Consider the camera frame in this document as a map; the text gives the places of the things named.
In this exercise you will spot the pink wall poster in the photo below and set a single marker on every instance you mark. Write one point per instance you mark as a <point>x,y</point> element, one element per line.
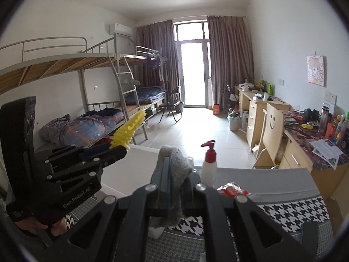
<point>316,71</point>

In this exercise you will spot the glass balcony door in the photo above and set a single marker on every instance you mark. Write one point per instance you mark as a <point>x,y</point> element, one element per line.
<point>193,71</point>

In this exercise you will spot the black folding chair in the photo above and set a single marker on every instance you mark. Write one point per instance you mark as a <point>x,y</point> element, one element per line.
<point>173,103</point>

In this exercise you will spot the white wall switch panel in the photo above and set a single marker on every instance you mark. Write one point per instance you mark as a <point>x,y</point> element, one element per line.
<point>330,97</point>

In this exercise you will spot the black white houndstooth mat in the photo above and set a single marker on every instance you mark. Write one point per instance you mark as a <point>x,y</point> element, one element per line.
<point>286,213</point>

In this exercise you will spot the small metal bunk bed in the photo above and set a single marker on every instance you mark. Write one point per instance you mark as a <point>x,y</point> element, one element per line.
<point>144,53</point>

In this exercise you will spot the clear tall tumbler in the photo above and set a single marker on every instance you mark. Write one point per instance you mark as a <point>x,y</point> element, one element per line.
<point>324,118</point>

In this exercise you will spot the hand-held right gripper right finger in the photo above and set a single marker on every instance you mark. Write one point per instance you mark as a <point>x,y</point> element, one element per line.
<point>190,196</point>

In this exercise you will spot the wooden chair with smiley face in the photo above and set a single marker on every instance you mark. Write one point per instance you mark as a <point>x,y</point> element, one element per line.
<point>272,131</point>

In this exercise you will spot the yellow desk item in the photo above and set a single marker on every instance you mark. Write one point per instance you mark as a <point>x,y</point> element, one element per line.
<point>306,127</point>

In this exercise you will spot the person's left hand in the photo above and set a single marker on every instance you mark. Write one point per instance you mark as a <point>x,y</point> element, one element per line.
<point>58,226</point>

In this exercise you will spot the brown curtain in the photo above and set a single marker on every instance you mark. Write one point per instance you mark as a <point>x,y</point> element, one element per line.
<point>231,60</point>
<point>155,49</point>

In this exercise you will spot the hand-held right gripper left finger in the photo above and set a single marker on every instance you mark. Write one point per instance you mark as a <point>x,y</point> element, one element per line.
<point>163,185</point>

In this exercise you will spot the white air conditioner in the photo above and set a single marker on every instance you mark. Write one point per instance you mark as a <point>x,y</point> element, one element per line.
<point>121,29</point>

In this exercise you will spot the white printed papers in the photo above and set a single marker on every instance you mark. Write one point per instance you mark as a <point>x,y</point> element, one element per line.
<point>327,150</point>

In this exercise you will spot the green desk container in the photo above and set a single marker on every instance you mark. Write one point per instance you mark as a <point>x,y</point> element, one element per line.
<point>269,88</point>

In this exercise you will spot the dark blue mattress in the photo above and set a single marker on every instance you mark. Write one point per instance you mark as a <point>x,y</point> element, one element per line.
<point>150,94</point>

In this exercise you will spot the red snack packet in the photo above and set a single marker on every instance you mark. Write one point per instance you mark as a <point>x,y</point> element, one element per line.
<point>231,189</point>

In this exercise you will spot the yellow ridged silicone brush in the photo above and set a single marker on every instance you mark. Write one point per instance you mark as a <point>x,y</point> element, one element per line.
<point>128,131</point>

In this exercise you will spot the white foam box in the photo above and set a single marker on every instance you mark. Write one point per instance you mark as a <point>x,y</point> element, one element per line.
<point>136,172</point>

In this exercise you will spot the orange box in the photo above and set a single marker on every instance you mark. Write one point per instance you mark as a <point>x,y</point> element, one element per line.
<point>330,130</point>

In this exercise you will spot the dark hanging clothes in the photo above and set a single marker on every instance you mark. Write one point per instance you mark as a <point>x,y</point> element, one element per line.
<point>154,63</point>

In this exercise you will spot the wooden desk with patterned cover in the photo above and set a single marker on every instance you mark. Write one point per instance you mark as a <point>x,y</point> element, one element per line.
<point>300,147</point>

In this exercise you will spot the white pump bottle red top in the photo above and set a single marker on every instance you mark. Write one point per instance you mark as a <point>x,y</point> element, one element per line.
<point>209,169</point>

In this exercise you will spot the blue plaid quilt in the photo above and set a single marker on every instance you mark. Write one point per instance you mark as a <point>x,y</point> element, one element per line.
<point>81,128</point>

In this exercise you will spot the large metal bunk bed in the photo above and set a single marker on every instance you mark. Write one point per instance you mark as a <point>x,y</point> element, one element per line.
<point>68,62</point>

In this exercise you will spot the black desk bag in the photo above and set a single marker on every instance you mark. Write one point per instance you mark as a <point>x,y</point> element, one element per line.
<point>310,114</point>

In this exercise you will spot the red floor container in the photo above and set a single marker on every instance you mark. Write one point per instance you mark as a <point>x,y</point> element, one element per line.
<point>216,110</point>

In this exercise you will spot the light wooden desk with drawers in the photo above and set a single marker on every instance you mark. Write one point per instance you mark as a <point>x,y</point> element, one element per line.
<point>253,120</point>

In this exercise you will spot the black metal rack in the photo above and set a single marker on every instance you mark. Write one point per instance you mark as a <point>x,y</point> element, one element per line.
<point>227,98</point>

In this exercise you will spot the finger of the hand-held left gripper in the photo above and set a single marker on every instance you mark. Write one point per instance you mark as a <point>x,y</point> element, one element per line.
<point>114,155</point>
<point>92,151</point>

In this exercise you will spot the grey knit sock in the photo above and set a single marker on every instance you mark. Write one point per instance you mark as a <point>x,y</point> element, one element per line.
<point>177,163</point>

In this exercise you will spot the clear plastic water bottle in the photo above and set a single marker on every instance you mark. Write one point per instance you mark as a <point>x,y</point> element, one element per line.
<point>190,163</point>

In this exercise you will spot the red cloth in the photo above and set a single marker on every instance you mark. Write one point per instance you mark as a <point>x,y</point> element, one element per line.
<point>103,142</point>

